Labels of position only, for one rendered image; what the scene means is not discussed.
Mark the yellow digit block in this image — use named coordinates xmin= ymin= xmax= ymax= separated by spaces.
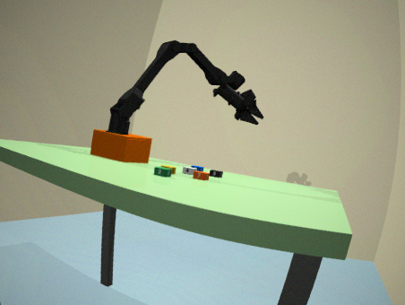
xmin=161 ymin=165 xmax=176 ymax=175

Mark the green block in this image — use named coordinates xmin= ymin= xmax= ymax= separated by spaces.
xmin=153 ymin=167 xmax=172 ymax=178

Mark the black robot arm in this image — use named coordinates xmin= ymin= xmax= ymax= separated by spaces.
xmin=106 ymin=40 xmax=245 ymax=135

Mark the white block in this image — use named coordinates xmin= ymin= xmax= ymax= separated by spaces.
xmin=182 ymin=167 xmax=197 ymax=175

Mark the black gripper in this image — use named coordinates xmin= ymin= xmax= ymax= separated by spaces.
xmin=227 ymin=91 xmax=263 ymax=125

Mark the blue digit block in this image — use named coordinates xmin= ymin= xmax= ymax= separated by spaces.
xmin=191 ymin=166 xmax=203 ymax=172

